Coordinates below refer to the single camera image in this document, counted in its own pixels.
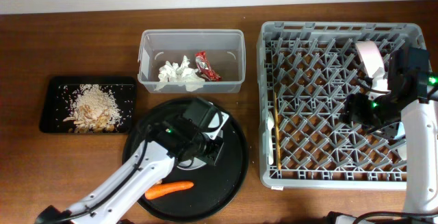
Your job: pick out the round black serving tray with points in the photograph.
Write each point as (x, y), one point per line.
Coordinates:
(214, 186)

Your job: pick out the grey dishwasher rack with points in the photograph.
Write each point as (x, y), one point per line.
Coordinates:
(312, 67)

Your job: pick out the white tissue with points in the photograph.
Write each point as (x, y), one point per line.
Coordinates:
(180, 73)

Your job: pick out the wooden chopstick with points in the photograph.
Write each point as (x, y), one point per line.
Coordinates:
(276, 128)

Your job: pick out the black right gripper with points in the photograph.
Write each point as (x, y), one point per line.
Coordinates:
(353, 110)

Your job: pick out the light blue cup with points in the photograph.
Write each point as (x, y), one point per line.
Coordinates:
(395, 133)

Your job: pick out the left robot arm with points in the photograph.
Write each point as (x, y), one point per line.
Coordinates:
(166, 145)

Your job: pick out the black rectangular tray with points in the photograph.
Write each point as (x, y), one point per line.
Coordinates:
(63, 90)

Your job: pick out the white plastic fork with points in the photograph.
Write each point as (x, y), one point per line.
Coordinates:
(270, 126)

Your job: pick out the grey plate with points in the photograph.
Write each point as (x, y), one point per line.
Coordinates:
(191, 164)

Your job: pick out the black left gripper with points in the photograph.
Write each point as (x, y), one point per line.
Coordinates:
(213, 154)

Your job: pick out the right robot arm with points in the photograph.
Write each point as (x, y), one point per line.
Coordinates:
(411, 100)

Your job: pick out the clear plastic bin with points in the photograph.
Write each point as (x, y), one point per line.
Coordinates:
(225, 50)

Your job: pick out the rice and food scraps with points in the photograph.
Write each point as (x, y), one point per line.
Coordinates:
(93, 110)

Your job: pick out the orange carrot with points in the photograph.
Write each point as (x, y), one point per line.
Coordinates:
(161, 190)

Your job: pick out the red snack wrapper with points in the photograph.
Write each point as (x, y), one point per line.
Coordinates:
(205, 68)

